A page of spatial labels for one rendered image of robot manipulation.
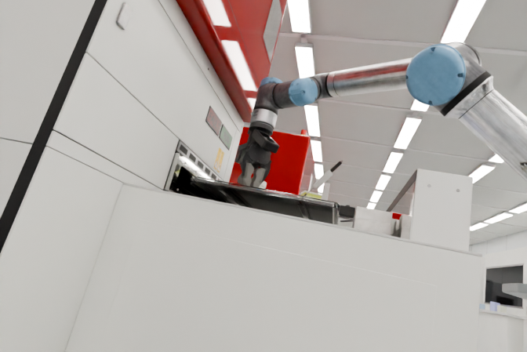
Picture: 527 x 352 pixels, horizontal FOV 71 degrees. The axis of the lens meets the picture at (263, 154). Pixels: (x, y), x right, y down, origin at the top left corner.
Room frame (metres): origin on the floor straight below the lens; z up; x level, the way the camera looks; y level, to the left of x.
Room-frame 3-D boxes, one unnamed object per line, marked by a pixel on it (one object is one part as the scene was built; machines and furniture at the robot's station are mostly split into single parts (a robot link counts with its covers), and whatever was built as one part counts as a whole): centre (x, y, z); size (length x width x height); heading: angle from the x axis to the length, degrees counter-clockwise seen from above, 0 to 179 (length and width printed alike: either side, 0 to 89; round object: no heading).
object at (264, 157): (1.03, 0.03, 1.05); 0.09 x 0.08 x 0.12; 27
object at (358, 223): (0.99, -0.32, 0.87); 0.36 x 0.08 x 0.03; 166
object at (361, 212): (0.84, -0.28, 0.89); 0.08 x 0.03 x 0.03; 76
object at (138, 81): (0.91, 0.21, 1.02); 0.81 x 0.03 x 0.40; 166
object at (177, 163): (1.08, 0.15, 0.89); 0.44 x 0.02 x 0.10; 166
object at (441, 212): (0.89, -0.39, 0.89); 0.55 x 0.09 x 0.14; 166
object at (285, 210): (1.04, -0.06, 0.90); 0.34 x 0.34 x 0.01; 76
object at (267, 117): (1.02, 0.03, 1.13); 0.08 x 0.08 x 0.05
